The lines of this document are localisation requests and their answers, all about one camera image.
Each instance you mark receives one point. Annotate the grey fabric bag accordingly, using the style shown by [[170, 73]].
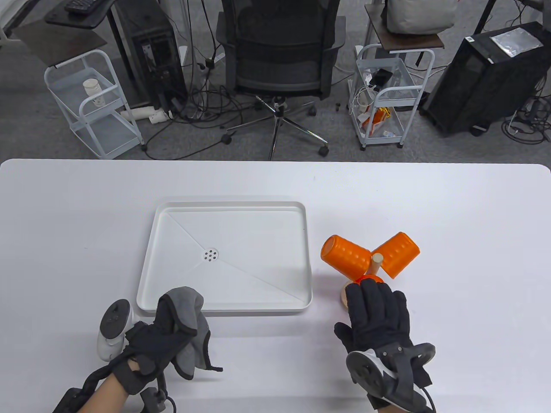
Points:
[[417, 17]]

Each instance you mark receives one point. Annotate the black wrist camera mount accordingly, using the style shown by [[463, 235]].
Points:
[[400, 406], [66, 402]]

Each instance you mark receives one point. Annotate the black power adapter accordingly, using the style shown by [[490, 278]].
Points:
[[381, 77]]

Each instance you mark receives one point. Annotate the white paper cup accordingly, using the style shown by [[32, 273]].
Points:
[[91, 87]]

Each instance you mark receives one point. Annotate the wooden cup rack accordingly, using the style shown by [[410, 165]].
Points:
[[377, 263]]

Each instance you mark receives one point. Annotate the person's left hand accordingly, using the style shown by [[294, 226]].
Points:
[[155, 344]]

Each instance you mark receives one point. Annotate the white floor power strip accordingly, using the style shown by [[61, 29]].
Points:
[[137, 114]]

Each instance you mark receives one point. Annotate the black keyboard shelf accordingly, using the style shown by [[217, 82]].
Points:
[[86, 20]]

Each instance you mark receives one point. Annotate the green grey hand towel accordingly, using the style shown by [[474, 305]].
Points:
[[189, 305]]

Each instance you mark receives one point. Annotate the person's right hand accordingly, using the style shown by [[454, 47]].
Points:
[[379, 318]]

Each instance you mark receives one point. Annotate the black computer tower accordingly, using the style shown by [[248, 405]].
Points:
[[473, 86], [150, 56]]

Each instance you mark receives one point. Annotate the person's left forearm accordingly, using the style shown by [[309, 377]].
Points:
[[107, 396]]

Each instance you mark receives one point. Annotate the silver foil pouch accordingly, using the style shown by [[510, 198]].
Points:
[[514, 41]]

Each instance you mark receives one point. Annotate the black office chair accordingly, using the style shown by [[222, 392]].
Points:
[[280, 64]]

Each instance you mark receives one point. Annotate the white drain tray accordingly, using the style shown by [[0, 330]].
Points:
[[241, 232]]

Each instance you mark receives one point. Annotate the orange snack packet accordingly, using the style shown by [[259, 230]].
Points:
[[376, 120]]

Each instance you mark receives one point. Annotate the dark brown side table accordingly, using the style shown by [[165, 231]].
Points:
[[409, 41], [60, 45]]

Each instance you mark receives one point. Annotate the black keyboard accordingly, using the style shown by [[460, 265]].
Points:
[[79, 5]]

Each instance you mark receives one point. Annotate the orange plastic cup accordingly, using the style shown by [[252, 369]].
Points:
[[346, 256], [368, 279], [398, 254]]

